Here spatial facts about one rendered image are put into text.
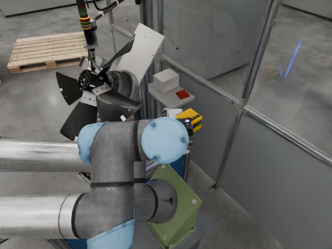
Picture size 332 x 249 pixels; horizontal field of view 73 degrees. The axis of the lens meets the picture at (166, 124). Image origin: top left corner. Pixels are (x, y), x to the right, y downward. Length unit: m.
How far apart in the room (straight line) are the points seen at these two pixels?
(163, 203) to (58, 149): 0.36
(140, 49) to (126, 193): 1.18
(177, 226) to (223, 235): 1.28
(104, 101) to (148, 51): 0.43
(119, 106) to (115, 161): 0.79
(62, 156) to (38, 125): 2.48
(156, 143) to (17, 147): 0.38
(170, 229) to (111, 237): 0.46
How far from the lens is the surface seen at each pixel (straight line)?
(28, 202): 0.48
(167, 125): 0.35
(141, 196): 0.68
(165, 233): 0.85
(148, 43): 1.45
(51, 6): 6.88
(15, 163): 0.64
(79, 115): 1.37
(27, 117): 3.29
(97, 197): 0.40
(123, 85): 1.36
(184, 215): 0.80
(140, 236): 0.97
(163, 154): 0.36
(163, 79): 1.71
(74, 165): 0.65
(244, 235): 2.12
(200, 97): 1.75
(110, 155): 0.39
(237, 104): 1.51
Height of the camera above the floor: 1.91
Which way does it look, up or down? 45 degrees down
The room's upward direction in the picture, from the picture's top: straight up
